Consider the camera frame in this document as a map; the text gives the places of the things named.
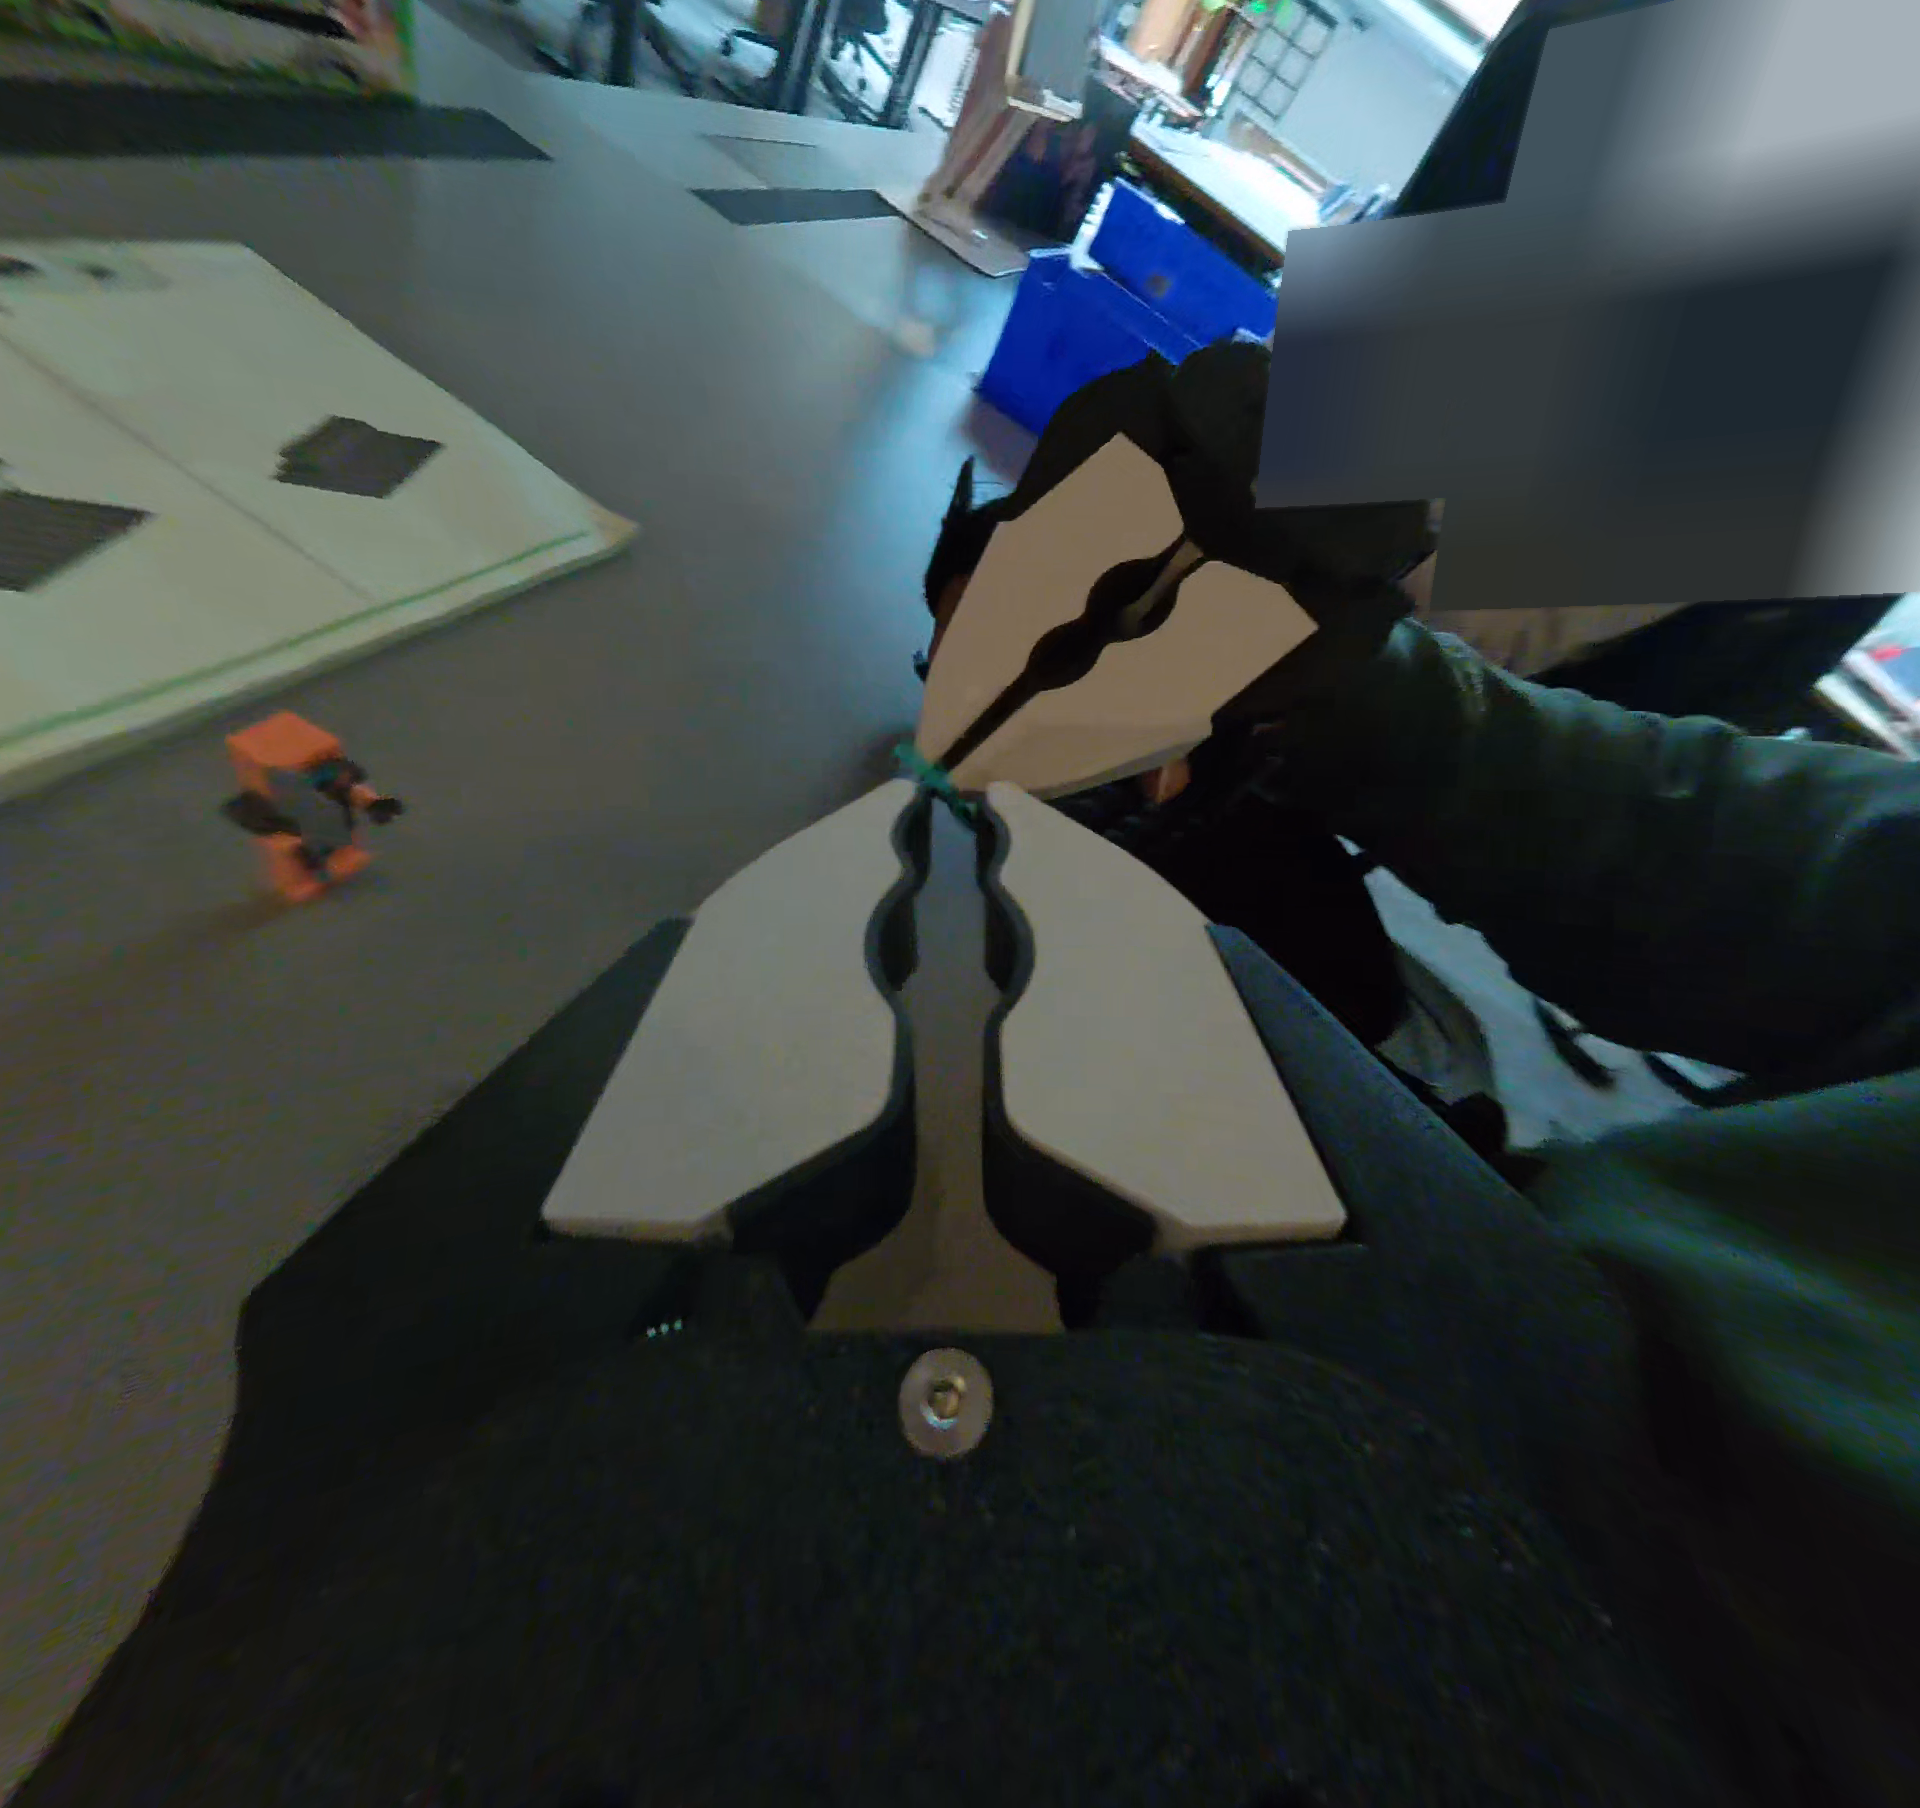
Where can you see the person's right forearm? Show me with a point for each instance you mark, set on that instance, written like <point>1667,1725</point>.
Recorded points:
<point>1576,818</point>

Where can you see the grey desk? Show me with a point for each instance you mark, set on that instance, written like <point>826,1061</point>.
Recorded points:
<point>675,384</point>

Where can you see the person's green sweatshirt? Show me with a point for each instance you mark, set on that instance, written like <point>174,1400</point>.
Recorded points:
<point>1772,1237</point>

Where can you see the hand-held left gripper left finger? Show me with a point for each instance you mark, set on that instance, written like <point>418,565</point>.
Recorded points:
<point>750,1058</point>

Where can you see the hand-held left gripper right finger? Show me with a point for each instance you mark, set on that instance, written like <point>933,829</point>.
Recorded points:
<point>1154,1087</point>

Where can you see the person's right hand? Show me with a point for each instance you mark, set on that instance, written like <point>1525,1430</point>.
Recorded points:
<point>1167,783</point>

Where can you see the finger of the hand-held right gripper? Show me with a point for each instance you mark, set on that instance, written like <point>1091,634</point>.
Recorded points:
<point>1050,548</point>
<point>1154,697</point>

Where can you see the open instruction booklet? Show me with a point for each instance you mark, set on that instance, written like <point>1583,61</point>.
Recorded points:
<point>226,384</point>

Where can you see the teal toy pickaxe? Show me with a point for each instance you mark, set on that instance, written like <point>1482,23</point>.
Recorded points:
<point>938,775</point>

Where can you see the orange toy brick figure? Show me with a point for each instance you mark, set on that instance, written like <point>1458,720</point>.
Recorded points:
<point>286,788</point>

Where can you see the blue storage bin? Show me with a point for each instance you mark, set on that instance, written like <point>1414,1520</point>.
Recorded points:
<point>1066,352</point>
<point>1201,285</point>

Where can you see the black high-back chair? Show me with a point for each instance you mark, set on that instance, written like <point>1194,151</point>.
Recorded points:
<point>1477,142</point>

